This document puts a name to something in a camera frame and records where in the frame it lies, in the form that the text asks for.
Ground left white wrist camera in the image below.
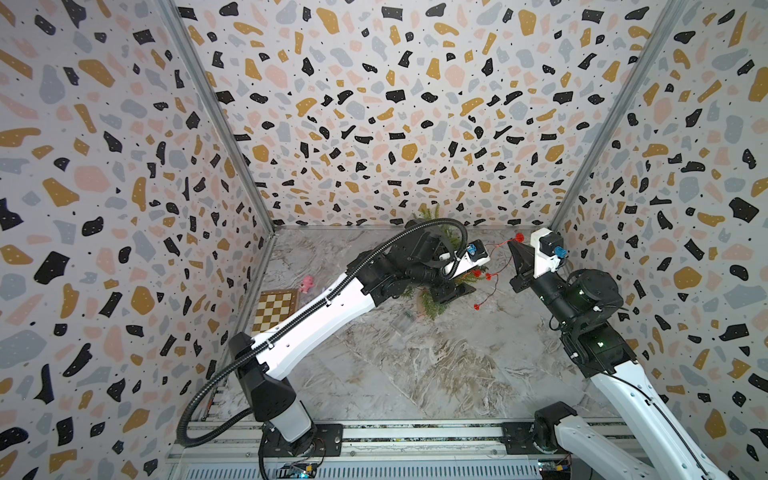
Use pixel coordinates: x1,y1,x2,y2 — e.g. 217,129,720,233
441,240,490,278

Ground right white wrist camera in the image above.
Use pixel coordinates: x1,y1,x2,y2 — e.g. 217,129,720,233
530,228,568,279

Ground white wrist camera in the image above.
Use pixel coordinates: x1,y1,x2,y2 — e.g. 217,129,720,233
530,228,568,279
441,240,490,278

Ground checkered chess board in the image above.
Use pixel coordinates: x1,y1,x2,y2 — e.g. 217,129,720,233
251,289,299,335

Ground black corrugated cable conduit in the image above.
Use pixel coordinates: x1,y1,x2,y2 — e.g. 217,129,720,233
175,217,469,449

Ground small green christmas tree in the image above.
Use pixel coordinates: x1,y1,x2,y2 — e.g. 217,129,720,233
404,222,489,320

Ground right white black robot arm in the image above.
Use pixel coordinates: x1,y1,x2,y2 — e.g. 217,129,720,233
508,228,727,479

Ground pink toy figure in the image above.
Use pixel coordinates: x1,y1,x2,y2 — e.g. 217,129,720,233
299,275,315,294

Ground red string lights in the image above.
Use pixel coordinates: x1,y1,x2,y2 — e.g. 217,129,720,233
473,233,525,311

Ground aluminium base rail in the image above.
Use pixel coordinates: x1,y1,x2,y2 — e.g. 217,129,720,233
167,418,658,479

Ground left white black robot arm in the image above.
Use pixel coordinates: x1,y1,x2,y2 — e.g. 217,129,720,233
229,221,489,456

